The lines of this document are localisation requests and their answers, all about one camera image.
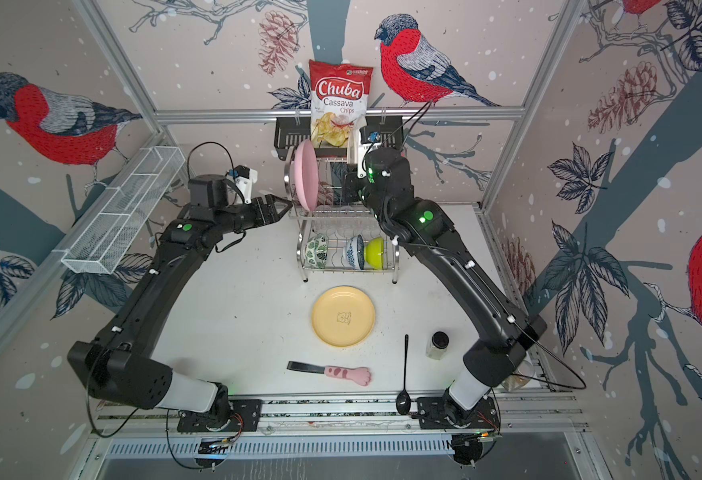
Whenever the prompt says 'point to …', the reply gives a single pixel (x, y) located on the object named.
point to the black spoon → (403, 402)
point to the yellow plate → (343, 316)
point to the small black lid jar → (439, 342)
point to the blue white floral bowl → (354, 252)
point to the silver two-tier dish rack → (333, 236)
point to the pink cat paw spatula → (360, 375)
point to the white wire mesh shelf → (108, 230)
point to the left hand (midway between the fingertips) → (281, 204)
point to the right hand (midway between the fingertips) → (339, 172)
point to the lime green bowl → (374, 253)
